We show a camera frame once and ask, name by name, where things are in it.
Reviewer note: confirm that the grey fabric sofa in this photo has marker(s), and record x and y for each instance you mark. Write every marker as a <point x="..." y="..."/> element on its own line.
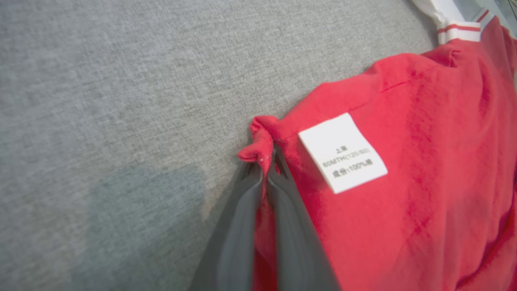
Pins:
<point x="121" y="101"/>

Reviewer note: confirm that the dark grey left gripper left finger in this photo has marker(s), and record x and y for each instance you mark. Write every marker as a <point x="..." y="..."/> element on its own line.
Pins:
<point x="234" y="242"/>

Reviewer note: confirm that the red Bulls basketball jersey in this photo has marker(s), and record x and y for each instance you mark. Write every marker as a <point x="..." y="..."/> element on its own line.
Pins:
<point x="424" y="202"/>

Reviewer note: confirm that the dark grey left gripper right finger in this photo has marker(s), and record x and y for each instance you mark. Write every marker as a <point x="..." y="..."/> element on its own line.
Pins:
<point x="295" y="242"/>

